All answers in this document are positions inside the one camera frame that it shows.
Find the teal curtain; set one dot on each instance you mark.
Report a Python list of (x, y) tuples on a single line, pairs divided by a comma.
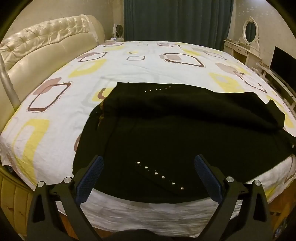
[(173, 20)]

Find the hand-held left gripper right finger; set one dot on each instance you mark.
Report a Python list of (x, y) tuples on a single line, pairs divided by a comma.
[(208, 178)]

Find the bed with patterned sheet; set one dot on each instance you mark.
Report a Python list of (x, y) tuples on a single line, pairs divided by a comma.
[(69, 104)]

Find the black television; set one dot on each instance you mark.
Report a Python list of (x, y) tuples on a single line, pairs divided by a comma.
[(283, 62)]

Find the cream tufted headboard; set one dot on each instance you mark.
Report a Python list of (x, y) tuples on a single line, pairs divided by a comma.
[(46, 46)]

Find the white oval vanity mirror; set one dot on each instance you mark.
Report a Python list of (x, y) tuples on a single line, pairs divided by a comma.
[(250, 30)]

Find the white television stand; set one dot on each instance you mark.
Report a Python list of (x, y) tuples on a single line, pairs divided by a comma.
[(272, 77)]

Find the black pants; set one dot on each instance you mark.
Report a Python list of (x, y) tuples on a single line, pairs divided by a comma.
[(161, 129)]

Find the white dressing table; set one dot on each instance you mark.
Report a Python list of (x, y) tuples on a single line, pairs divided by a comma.
[(240, 49)]

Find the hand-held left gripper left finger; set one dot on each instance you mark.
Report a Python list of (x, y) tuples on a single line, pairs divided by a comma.
[(90, 178)]

